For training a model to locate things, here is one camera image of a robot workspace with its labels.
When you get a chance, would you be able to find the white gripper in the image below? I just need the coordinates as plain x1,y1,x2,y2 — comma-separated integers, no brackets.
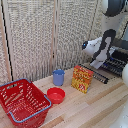
81,36,110,70

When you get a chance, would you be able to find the black toaster oven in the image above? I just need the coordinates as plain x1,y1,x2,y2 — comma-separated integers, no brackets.
99,37,128,78

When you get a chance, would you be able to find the orange yellow food box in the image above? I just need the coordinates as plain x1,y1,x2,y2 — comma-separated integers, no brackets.
70,64,95,94

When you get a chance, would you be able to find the blue plastic cup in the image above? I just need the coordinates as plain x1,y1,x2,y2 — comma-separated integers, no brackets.
52,69,66,87

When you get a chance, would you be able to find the red plastic bowl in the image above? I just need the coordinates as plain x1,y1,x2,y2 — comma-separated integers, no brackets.
46,86,67,105

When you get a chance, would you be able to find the red shopping basket blue rim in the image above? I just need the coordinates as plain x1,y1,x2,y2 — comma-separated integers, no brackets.
0,78,53,128

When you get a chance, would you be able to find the black oven tray with handle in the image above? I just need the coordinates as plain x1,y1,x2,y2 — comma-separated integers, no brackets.
79,62,110,85

